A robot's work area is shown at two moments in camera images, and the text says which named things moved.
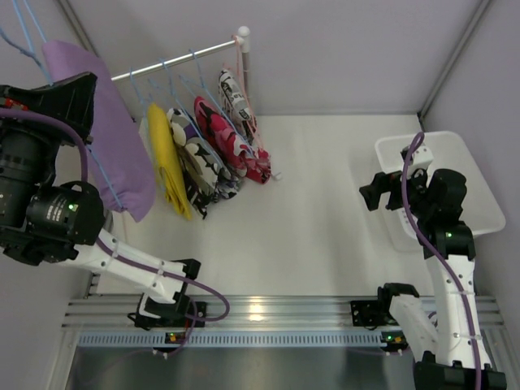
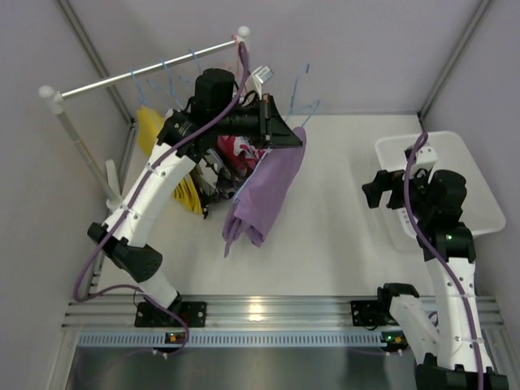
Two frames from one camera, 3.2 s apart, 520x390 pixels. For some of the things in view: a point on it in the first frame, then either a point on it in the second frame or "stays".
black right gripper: (390, 191) stays
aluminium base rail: (248, 312) stays
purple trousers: (115, 145) to (263, 204)
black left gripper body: (65, 104) to (265, 123)
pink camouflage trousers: (251, 162) stays
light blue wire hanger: (36, 58) to (292, 109)
